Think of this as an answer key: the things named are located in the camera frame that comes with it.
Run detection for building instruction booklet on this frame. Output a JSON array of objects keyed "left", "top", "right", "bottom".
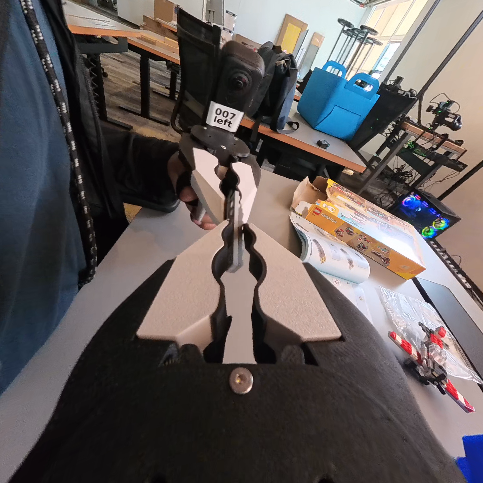
[{"left": 289, "top": 211, "right": 374, "bottom": 325}]

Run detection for blue felt tote bag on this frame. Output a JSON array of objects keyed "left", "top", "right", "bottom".
[{"left": 297, "top": 60, "right": 380, "bottom": 142}]

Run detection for dark blue backpack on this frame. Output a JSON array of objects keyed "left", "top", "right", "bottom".
[{"left": 249, "top": 41, "right": 300, "bottom": 134}]

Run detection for grey toy brick plate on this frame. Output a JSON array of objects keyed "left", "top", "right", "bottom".
[{"left": 224, "top": 189, "right": 246, "bottom": 274}]

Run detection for large window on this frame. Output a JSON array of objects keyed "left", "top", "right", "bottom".
[{"left": 360, "top": 0, "right": 431, "bottom": 82}]

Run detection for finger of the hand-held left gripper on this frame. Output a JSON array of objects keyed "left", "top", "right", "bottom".
[
  {"left": 229, "top": 162, "right": 260, "bottom": 225},
  {"left": 190, "top": 147, "right": 229, "bottom": 226}
]

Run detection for tangle of black cables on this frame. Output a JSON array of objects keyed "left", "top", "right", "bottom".
[{"left": 377, "top": 151, "right": 416, "bottom": 191}]

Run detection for grey desk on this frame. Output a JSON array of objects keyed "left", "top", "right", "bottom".
[{"left": 0, "top": 170, "right": 483, "bottom": 483}]

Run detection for yellow toy set box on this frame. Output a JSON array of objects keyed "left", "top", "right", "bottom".
[{"left": 291, "top": 175, "right": 427, "bottom": 280}]

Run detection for clear plastic bag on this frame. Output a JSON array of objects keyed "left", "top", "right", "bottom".
[{"left": 379, "top": 286, "right": 483, "bottom": 385}]

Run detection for person's left forearm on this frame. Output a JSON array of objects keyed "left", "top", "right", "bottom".
[{"left": 100, "top": 123, "right": 182, "bottom": 212}]

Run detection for black office chair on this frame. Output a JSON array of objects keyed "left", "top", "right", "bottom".
[{"left": 177, "top": 8, "right": 222, "bottom": 133}]

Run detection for red white toy brick plane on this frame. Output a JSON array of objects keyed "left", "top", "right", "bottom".
[{"left": 389, "top": 322, "right": 476, "bottom": 414}]

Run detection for black felt bag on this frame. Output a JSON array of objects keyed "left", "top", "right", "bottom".
[{"left": 349, "top": 84, "right": 417, "bottom": 151}]

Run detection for black white drawstring cord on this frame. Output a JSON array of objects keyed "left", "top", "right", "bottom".
[{"left": 19, "top": 0, "right": 99, "bottom": 285}]

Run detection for orange edged grey table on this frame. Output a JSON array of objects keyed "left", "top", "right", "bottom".
[{"left": 239, "top": 89, "right": 367, "bottom": 178}]

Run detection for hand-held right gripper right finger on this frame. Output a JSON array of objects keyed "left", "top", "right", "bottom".
[{"left": 243, "top": 223, "right": 343, "bottom": 355}]

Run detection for wooden top equipment table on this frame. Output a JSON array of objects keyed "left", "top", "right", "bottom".
[{"left": 358, "top": 120, "right": 468, "bottom": 197}]

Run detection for black electronics box green lights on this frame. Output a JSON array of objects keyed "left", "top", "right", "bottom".
[{"left": 400, "top": 145, "right": 468, "bottom": 174}]

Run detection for dark grey closed laptop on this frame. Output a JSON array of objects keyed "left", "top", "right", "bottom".
[{"left": 413, "top": 277, "right": 483, "bottom": 374}]

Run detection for black camera rig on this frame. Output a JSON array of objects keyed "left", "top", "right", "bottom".
[{"left": 426, "top": 94, "right": 463, "bottom": 131}]

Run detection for person's left hand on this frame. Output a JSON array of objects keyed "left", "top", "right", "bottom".
[{"left": 168, "top": 151, "right": 219, "bottom": 231}]

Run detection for black bar stool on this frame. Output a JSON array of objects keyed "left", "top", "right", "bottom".
[
  {"left": 349, "top": 27, "right": 366, "bottom": 66},
  {"left": 365, "top": 37, "right": 384, "bottom": 78},
  {"left": 359, "top": 24, "right": 379, "bottom": 72},
  {"left": 337, "top": 18, "right": 356, "bottom": 63}
]

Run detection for black computer tower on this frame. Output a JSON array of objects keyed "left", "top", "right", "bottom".
[{"left": 392, "top": 189, "right": 462, "bottom": 239}]

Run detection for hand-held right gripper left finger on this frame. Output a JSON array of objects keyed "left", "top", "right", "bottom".
[{"left": 136, "top": 222, "right": 231, "bottom": 355}]

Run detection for blue plastic bin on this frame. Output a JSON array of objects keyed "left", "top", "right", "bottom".
[{"left": 456, "top": 434, "right": 483, "bottom": 483}]

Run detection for wood edged office table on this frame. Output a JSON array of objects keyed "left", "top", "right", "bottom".
[{"left": 62, "top": 0, "right": 182, "bottom": 127}]

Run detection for person's black hooded jacket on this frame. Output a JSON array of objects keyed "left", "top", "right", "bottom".
[{"left": 42, "top": 0, "right": 129, "bottom": 287}]

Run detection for wooden framed board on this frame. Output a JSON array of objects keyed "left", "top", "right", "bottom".
[
  {"left": 307, "top": 32, "right": 325, "bottom": 70},
  {"left": 275, "top": 14, "right": 309, "bottom": 57}
]

